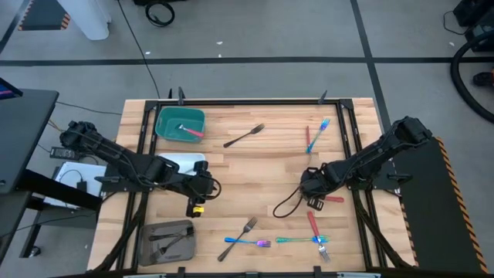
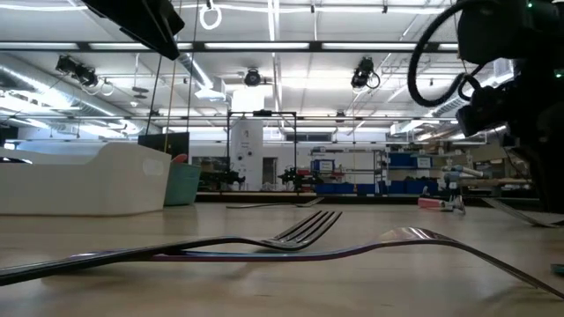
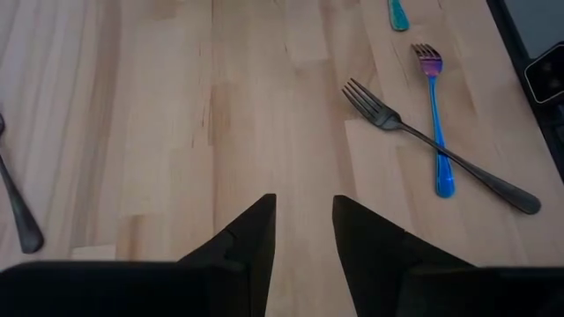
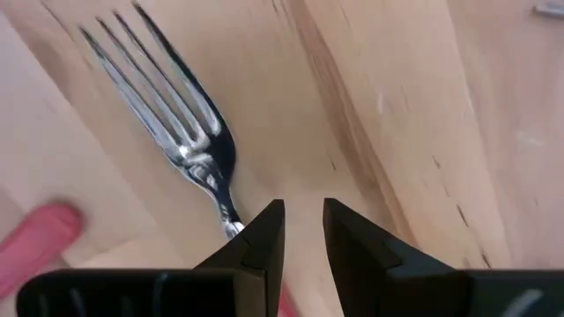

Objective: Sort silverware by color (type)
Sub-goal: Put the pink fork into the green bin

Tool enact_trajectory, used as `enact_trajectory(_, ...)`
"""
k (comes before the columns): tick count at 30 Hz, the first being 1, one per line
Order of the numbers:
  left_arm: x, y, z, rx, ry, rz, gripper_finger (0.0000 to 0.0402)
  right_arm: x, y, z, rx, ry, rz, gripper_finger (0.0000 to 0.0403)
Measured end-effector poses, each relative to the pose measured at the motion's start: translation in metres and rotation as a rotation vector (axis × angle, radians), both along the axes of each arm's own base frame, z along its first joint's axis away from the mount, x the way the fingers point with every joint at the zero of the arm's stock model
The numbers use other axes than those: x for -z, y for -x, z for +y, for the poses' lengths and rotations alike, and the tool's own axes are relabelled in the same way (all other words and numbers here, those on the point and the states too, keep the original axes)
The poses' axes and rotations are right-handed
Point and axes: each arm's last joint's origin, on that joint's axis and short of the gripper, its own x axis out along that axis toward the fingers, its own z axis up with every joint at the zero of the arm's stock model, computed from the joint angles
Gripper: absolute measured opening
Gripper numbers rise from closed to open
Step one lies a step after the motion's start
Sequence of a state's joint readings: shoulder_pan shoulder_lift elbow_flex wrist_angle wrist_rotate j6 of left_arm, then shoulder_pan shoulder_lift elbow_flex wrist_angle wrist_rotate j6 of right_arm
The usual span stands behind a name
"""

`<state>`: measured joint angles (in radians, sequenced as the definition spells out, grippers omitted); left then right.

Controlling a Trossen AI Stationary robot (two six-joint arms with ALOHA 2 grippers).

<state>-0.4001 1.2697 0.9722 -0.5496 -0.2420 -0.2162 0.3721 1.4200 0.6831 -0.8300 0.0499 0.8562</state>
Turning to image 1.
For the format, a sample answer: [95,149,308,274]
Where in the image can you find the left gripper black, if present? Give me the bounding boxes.
[184,171,215,219]

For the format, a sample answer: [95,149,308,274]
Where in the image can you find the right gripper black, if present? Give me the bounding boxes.
[299,164,333,212]

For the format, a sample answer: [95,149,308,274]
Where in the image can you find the black metal fork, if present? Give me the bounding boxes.
[147,225,195,242]
[149,231,191,264]
[216,216,259,263]
[222,123,266,149]

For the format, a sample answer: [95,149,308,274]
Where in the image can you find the translucent grey plastic bin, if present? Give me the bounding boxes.
[137,219,197,267]

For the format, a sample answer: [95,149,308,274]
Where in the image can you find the white plastic bin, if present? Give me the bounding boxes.
[157,152,207,175]

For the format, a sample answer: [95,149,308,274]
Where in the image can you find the teal plastic bin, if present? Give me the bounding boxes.
[154,106,206,144]

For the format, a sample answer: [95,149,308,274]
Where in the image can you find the white paper sheet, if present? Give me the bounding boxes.
[42,161,108,209]

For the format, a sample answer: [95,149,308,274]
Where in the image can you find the large black hazard-striped mat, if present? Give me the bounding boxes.
[385,135,490,276]

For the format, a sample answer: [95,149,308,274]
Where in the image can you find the black power brick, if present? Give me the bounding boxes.
[49,146,80,161]

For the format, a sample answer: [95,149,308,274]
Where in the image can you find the black desk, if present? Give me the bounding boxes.
[0,89,103,267]

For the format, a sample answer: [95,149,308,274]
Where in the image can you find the person's shoe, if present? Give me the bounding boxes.
[472,70,494,88]

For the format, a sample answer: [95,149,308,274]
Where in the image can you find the black floor equipment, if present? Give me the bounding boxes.
[133,0,188,5]

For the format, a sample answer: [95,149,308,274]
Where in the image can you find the white pillar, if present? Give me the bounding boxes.
[56,0,112,42]

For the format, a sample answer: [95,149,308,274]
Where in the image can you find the monitor screen corner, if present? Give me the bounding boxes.
[0,76,23,100]

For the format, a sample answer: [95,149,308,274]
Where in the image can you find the black equipment case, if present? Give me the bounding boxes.
[453,0,494,53]

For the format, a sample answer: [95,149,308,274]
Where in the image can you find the small black hazard-striped mat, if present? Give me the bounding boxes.
[17,0,73,31]

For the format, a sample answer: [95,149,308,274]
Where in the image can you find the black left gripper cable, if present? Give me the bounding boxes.
[204,176,223,202]

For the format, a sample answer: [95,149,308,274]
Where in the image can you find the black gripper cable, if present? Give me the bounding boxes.
[272,185,306,219]
[204,176,223,202]

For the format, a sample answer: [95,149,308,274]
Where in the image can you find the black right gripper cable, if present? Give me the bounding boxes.
[272,185,306,219]

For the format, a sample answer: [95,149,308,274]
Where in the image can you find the black aluminium table frame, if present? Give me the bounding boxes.
[90,98,416,278]

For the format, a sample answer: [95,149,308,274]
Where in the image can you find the black floor cable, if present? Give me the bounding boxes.
[117,0,161,100]

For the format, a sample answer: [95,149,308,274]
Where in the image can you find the thin dark floor cable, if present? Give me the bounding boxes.
[56,100,124,117]

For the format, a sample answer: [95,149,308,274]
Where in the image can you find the thick black hose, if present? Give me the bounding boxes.
[450,29,494,124]

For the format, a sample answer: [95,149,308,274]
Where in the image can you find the coiled black cable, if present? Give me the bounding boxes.
[144,0,176,28]

